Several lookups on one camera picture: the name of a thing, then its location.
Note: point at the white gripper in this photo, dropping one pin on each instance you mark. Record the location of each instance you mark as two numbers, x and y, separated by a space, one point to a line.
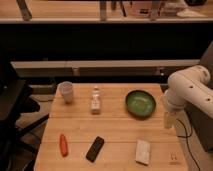
169 119

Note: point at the green ceramic bowl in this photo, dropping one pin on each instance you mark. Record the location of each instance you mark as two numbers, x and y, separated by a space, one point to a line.
140 103

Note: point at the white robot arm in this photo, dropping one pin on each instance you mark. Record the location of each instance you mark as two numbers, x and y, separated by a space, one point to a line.
187 86

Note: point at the small white bottle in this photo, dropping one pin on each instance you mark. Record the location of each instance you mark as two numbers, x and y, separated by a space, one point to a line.
95 101

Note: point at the black rectangular remote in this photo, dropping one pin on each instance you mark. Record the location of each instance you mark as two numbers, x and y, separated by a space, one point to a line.
95 149

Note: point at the white paper cup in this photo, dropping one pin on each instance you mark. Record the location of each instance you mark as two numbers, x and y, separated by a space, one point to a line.
66 90

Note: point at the orange carrot toy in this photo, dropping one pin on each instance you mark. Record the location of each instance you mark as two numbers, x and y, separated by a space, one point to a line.
63 145

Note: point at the black office chair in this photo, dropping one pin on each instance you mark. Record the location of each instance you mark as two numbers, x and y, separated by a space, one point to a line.
14 100

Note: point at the grey window ledge rail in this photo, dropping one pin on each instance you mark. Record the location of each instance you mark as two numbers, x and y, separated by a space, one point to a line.
100 68

